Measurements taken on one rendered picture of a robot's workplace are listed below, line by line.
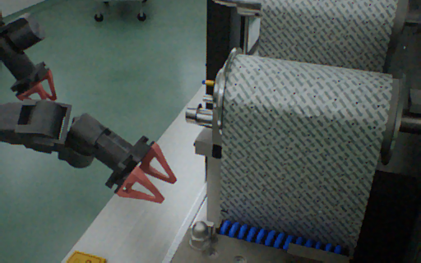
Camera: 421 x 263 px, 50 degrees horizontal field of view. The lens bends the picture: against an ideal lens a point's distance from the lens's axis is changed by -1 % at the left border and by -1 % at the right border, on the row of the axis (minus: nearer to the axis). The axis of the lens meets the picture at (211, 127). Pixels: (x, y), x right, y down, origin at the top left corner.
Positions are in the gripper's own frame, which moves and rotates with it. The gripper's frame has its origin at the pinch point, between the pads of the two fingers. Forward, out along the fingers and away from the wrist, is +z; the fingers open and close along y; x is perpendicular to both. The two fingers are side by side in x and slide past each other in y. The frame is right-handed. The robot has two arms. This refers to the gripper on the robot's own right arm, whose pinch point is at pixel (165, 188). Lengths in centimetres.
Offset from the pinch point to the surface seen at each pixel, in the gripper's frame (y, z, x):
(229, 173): 0.5, 6.7, 11.7
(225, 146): 0.5, 3.4, 15.6
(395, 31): -23.5, 16.2, 40.2
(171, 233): -6.0, 7.1, -15.3
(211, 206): -7.7, 9.9, -4.0
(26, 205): -88, -47, -152
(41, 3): -413, -240, -262
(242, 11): -27.8, -8.3, 24.9
